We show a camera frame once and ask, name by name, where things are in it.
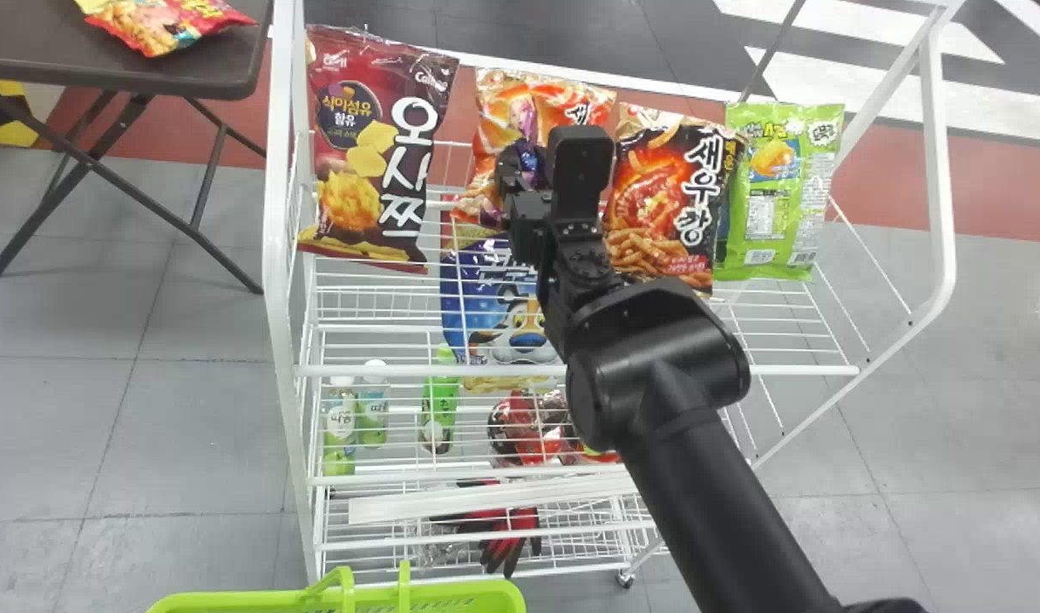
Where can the green snack packet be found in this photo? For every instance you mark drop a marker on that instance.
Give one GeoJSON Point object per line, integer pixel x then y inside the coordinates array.
{"type": "Point", "coordinates": [784, 196]}

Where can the blue snack packet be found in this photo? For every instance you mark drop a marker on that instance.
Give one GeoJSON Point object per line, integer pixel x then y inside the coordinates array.
{"type": "Point", "coordinates": [486, 298]}

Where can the pale green bottle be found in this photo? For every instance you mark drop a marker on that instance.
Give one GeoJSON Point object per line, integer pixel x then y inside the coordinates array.
{"type": "Point", "coordinates": [340, 430]}
{"type": "Point", "coordinates": [373, 409]}

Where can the green basket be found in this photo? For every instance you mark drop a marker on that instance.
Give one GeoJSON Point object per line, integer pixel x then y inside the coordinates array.
{"type": "Point", "coordinates": [418, 599]}

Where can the red yellow snack packet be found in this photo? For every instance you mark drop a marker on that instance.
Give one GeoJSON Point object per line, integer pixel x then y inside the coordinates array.
{"type": "Point", "coordinates": [158, 21]}

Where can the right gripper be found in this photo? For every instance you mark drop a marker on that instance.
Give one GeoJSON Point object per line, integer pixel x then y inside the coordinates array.
{"type": "Point", "coordinates": [527, 223]}

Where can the maroon snack packet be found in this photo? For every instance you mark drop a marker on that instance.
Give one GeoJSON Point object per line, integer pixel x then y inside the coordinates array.
{"type": "Point", "coordinates": [375, 145]}

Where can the dark side table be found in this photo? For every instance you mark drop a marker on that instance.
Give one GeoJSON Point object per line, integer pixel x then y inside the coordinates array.
{"type": "Point", "coordinates": [103, 64]}

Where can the black orange snack packet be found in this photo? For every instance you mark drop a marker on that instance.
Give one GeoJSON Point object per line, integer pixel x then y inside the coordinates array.
{"type": "Point", "coordinates": [669, 204]}

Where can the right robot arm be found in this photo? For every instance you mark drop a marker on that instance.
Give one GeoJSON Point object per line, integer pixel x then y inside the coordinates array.
{"type": "Point", "coordinates": [682, 477]}

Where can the yellow black striped post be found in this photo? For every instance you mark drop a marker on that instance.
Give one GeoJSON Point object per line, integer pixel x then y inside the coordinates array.
{"type": "Point", "coordinates": [5, 115]}

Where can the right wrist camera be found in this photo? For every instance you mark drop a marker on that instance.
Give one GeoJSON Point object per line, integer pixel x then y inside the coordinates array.
{"type": "Point", "coordinates": [581, 166]}

